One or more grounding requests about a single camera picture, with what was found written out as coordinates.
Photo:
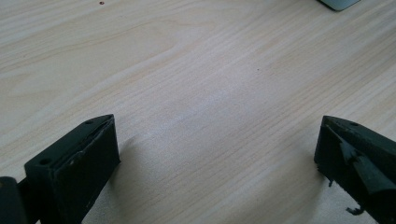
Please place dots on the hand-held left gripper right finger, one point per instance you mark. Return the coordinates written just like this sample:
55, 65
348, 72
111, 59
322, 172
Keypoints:
358, 161

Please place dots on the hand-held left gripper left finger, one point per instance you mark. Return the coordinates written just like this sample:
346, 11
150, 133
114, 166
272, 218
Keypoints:
74, 168

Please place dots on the grey flat object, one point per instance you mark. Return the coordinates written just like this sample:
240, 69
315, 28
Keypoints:
338, 3

